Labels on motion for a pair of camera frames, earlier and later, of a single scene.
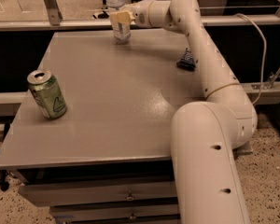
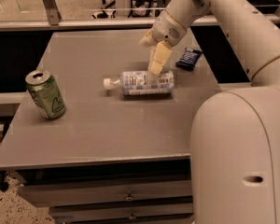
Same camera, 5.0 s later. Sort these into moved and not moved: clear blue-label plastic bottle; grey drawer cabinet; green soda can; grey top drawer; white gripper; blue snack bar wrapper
Moved: white gripper; clear blue-label plastic bottle
Not moved: blue snack bar wrapper; grey drawer cabinet; green soda can; grey top drawer
